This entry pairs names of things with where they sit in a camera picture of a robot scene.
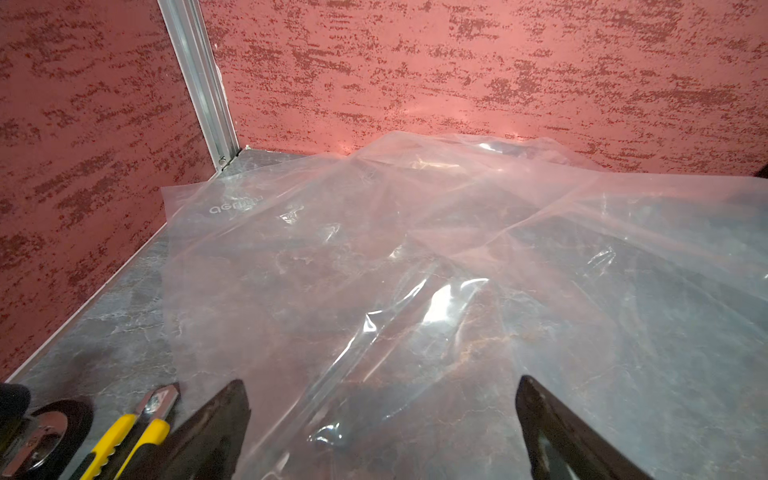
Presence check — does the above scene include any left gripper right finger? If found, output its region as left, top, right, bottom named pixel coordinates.
left=515, top=375, right=650, bottom=479

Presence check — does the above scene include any clear plastic vacuum bag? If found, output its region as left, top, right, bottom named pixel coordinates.
left=162, top=133, right=767, bottom=479

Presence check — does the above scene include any yellow black utility knife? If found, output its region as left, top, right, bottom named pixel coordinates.
left=70, top=383, right=180, bottom=479

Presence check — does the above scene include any left aluminium corner post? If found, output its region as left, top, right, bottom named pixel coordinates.
left=158, top=0, right=241, bottom=172

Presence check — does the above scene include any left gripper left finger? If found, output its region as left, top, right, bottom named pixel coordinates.
left=120, top=379, right=251, bottom=479

